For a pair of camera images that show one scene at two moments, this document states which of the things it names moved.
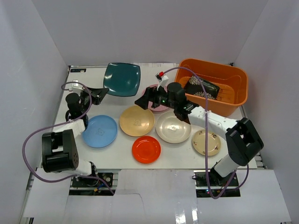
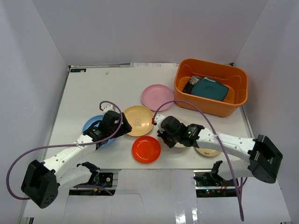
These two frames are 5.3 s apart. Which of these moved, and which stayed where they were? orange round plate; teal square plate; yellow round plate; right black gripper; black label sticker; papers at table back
Moved: right black gripper; teal square plate
Stayed: orange round plate; papers at table back; yellow round plate; black label sticker
